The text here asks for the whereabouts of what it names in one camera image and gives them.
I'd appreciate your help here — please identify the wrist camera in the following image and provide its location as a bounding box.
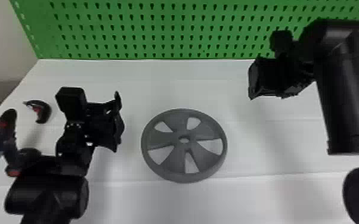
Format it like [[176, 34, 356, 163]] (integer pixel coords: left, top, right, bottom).
[[55, 86, 88, 122], [269, 30, 297, 59]]

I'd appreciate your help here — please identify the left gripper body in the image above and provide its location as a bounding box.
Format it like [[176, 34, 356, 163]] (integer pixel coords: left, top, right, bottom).
[[85, 101, 126, 148]]

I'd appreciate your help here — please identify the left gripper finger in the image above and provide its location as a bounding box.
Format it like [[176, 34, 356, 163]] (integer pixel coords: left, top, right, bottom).
[[103, 137, 120, 153], [113, 91, 123, 113]]

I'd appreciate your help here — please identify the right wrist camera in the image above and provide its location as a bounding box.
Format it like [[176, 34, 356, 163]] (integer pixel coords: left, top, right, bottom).
[[269, 30, 297, 59]]

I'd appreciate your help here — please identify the grey wheel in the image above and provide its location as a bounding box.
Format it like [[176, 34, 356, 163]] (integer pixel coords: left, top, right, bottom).
[[140, 108, 228, 184]]

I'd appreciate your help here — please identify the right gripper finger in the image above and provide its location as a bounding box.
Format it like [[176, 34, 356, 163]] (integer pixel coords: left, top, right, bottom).
[[247, 57, 286, 101]]

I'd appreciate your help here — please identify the small black red tool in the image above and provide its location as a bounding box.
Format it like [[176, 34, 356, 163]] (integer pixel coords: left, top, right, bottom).
[[22, 99, 53, 125]]

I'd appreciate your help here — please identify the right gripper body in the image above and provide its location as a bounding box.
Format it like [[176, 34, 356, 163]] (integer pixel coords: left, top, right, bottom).
[[278, 52, 317, 99]]

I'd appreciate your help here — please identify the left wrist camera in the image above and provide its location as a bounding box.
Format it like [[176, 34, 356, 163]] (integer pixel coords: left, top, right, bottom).
[[55, 86, 88, 122]]

